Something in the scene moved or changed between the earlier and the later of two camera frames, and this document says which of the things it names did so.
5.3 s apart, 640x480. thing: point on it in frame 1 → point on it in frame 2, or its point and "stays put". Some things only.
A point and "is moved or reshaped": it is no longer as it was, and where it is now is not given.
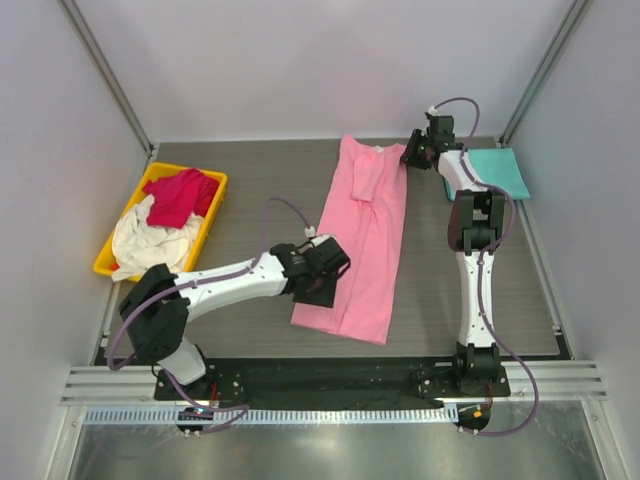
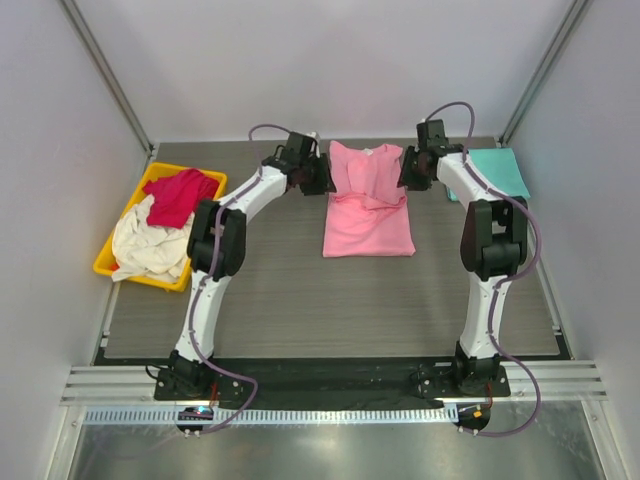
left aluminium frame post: [89, 42] stays put
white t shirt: [138, 245] stays put
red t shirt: [179, 195] stays put
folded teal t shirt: [499, 168] stays put
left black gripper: [325, 298] → [324, 182]
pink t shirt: [363, 209] is moved or reshaped
